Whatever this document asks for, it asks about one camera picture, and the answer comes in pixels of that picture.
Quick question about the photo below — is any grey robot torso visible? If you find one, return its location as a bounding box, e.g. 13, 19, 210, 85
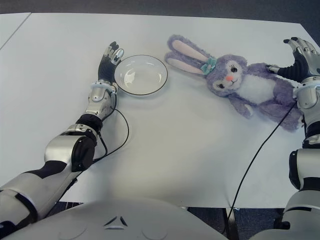
0, 198, 228, 240

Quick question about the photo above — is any grey table leg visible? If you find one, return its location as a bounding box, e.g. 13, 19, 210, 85
224, 207, 238, 240

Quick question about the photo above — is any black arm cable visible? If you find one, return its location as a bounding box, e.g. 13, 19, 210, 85
93, 93, 130, 161
226, 101, 298, 236

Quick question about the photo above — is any purple plush bunny doll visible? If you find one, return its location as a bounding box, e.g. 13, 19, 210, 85
164, 34, 303, 133

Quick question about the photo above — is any white plate with black rim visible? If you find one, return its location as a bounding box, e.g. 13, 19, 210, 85
114, 54, 168, 97

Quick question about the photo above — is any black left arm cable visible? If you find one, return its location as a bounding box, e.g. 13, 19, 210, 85
93, 93, 130, 161

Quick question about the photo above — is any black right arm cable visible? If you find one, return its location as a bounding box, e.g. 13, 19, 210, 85
226, 101, 298, 236

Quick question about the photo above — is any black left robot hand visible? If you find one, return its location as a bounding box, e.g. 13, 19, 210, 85
97, 41, 125, 85

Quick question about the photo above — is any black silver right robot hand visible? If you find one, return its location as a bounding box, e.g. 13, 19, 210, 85
265, 36, 320, 83

